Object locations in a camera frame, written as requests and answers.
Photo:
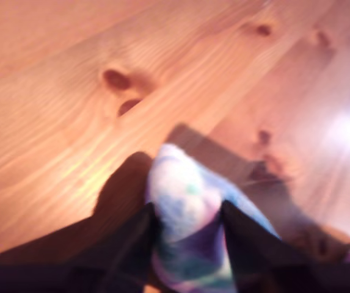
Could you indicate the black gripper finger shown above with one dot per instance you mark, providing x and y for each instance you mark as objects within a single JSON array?
[
  {"x": 251, "y": 253},
  {"x": 132, "y": 253}
]

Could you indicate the tie-dye Hugging Face sock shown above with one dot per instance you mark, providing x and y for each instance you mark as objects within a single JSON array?
[{"x": 187, "y": 207}]

